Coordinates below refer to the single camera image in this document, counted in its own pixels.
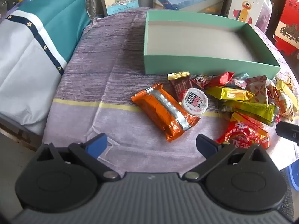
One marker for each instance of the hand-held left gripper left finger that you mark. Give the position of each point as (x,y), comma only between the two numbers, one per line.
(97,143)

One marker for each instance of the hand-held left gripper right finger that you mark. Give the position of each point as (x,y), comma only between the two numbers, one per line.
(203,144)

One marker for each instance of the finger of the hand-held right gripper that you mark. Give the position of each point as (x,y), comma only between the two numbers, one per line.
(288,131)

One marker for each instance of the orange yellow puffy snack packet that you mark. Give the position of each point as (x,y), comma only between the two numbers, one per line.
(283,105)

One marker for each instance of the red yellow-edged snack packet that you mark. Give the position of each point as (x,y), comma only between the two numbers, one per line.
(243,130)

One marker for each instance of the yellow-green snack packet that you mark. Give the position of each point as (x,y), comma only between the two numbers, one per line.
(252,109)

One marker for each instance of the round white jelly cup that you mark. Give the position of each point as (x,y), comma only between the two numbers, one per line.
(195,101)

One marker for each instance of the orange foil snack packet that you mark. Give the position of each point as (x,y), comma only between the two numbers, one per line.
(161,112)

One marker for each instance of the pink patterned snack packet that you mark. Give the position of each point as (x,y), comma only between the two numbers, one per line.
(257,88)

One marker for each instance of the yellow gold snack packet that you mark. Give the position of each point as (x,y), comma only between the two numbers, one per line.
(229,93)

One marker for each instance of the brown gold-edged snack packet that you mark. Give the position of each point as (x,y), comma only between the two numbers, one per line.
(179,85)

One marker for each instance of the red candy packet gold print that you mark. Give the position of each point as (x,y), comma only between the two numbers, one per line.
(220,79)

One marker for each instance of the mint green cardboard box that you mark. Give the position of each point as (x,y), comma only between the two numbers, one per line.
(186,44)

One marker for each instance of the blue plastic bin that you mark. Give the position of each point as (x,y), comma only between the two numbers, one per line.
(290,177)

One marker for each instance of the purple striped tablecloth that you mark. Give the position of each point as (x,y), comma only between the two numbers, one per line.
(105,63)

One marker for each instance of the teal white fabric bag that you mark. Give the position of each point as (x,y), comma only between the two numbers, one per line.
(23,74)

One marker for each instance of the red cardboard box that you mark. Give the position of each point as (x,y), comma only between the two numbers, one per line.
(288,23)

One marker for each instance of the clear plastic bag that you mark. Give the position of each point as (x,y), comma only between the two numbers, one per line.
(266,11)

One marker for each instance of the white duck toy box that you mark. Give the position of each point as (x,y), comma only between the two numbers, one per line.
(247,2)

